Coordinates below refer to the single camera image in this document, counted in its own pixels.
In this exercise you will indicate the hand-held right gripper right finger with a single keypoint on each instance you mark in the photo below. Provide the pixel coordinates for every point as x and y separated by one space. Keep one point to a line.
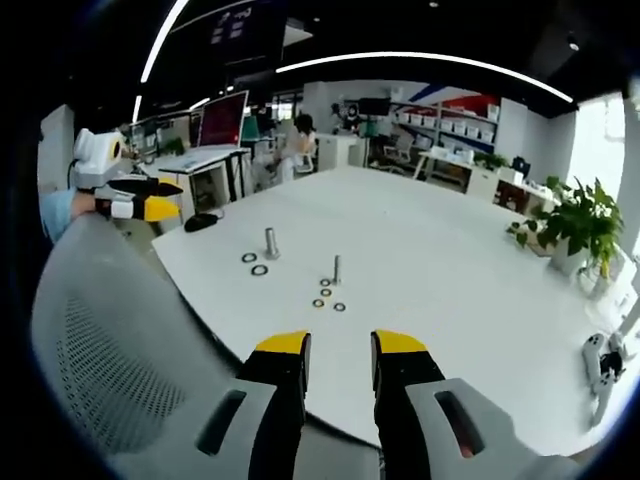
400 385

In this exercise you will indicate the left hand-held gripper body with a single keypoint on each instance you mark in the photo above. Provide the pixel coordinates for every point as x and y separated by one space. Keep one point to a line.
95 157

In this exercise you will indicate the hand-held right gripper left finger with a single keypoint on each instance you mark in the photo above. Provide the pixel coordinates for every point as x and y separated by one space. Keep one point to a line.
280 385

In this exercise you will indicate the large dark washer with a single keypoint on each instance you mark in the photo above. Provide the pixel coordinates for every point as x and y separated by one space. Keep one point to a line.
248 258
259 270

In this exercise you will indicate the small threaded stud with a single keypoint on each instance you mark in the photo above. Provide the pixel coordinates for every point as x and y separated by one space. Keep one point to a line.
336 270

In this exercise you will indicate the large threaded stud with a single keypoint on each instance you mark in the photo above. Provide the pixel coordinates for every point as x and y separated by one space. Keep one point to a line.
271 243

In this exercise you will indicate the white standing desk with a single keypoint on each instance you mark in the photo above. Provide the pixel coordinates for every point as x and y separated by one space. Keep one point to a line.
200 170

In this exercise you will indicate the black computer mouse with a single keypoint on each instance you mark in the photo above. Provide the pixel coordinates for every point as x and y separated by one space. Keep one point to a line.
200 222

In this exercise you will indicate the computer monitor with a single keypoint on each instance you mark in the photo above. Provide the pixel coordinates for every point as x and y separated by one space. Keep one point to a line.
220 120

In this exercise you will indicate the grey mesh office chair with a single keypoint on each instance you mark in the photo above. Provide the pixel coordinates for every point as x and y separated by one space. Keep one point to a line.
125 345

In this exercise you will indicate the white game controller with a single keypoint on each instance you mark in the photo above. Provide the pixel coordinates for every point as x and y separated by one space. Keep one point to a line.
602 367

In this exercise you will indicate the white side table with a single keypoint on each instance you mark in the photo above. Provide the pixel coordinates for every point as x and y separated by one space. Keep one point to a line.
445 167

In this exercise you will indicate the white office chair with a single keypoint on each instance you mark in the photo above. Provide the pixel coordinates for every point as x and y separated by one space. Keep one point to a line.
400 150

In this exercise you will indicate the green potted plant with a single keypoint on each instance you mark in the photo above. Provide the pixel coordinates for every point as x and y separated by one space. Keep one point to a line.
580 220

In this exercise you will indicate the storage shelf with white bins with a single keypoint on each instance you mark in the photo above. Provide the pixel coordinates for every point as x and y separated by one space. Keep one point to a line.
445 130

